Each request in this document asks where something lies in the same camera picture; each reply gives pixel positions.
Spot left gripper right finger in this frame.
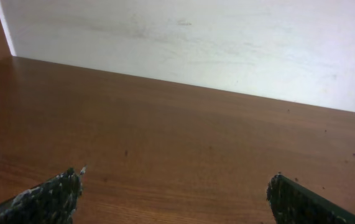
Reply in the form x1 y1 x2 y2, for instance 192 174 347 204
266 174 355 224

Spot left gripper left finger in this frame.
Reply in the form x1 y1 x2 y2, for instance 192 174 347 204
0 167 86 224

